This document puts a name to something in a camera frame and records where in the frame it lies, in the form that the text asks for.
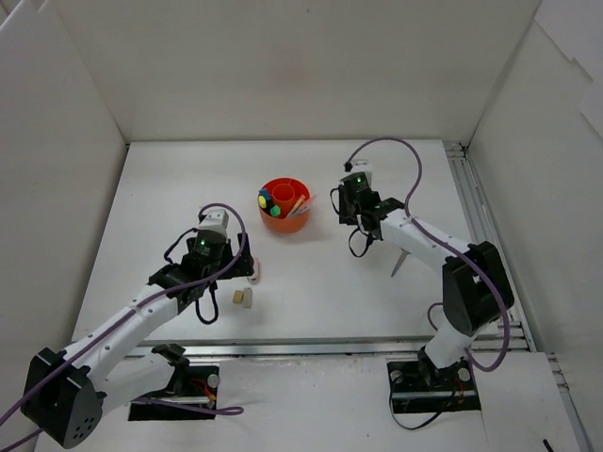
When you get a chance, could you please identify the pink white mini stapler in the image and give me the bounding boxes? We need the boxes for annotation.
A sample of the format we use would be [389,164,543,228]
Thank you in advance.
[248,259,261,284]

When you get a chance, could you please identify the long beige eraser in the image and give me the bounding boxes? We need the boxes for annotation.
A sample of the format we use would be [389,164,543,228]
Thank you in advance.
[241,287,253,309]

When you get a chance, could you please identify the small tan eraser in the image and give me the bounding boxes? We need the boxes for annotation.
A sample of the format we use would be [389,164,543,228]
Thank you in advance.
[233,290,245,305]

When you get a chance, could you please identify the green capped black highlighter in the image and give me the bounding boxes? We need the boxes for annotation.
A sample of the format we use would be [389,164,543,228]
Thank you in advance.
[269,205,281,218]

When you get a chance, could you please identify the orange round compartment container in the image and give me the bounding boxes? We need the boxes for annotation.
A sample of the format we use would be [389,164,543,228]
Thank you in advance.
[257,177,311,234]

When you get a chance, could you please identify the blue capped black highlighter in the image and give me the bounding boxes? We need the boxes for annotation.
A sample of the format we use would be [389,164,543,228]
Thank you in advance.
[258,188,271,200]

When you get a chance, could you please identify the yellow clear gel pen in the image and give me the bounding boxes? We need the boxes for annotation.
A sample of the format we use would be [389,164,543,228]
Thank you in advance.
[287,195,306,218]

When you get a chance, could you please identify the black handled scissors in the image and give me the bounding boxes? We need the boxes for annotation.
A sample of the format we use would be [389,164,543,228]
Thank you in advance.
[390,250,409,278]

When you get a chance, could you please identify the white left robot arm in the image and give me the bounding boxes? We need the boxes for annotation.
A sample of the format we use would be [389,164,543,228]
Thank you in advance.
[21,227,253,449]

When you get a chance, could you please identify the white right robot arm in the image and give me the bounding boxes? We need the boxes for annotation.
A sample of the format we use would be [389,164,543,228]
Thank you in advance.
[334,171,514,388]

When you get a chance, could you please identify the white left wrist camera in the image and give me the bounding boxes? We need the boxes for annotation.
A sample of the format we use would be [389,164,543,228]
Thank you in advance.
[198,208,229,236]

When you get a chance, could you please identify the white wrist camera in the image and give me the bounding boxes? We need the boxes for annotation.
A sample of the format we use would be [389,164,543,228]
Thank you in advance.
[344,159,373,179]
[198,208,229,236]

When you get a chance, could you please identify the aluminium front rail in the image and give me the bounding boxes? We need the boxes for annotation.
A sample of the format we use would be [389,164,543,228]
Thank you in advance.
[126,336,529,359]

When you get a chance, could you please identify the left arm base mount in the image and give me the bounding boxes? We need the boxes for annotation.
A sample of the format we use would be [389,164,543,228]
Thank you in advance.
[127,344,220,422]

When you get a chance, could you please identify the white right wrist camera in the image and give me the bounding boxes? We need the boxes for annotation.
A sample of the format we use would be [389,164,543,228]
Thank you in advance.
[344,159,373,179]

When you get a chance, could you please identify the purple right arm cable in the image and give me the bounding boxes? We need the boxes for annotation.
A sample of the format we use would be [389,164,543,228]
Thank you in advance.
[348,137,513,373]

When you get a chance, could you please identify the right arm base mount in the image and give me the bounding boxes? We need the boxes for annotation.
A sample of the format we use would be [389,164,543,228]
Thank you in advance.
[386,350,481,431]

